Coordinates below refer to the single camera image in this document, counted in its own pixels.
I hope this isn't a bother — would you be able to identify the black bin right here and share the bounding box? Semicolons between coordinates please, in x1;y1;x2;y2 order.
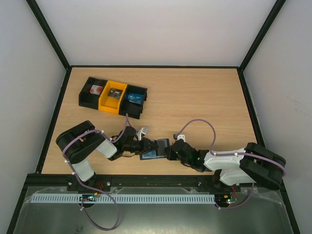
118;85;148;119

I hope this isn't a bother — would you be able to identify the black enclosure frame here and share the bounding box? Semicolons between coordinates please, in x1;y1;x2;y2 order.
7;0;301;234

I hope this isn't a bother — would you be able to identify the black VIP card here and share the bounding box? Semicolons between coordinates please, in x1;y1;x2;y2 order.
156;138;170;157

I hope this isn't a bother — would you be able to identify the black bin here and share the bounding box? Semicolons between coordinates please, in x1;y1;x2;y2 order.
118;85;148;119
78;77;108;110

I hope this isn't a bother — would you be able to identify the black bin left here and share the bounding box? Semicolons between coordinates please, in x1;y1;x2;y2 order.
78;77;108;110

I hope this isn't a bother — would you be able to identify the black rail base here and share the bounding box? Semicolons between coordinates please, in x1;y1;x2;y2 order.
23;174;233;194

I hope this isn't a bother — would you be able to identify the blue card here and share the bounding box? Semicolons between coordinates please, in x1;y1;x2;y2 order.
127;93;144;105

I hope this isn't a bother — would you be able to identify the red white card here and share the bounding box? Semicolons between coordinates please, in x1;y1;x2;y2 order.
90;85;103;95

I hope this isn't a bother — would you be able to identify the blue card holder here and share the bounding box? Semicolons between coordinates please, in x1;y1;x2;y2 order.
140;150;163;160

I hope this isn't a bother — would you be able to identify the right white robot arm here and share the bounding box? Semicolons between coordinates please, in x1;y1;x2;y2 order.
165;140;286;191

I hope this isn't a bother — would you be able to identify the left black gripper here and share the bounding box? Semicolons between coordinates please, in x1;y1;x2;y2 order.
123;137;158;155

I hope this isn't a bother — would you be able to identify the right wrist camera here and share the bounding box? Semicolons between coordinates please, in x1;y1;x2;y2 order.
174;133;186;142

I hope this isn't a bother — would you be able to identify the yellow bin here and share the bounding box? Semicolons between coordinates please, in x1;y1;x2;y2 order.
98;80;128;115

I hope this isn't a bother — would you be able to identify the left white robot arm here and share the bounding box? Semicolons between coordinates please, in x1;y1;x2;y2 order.
56;120;158;182

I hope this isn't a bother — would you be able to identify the white slotted cable duct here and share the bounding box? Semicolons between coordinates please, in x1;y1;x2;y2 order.
30;194;215;204

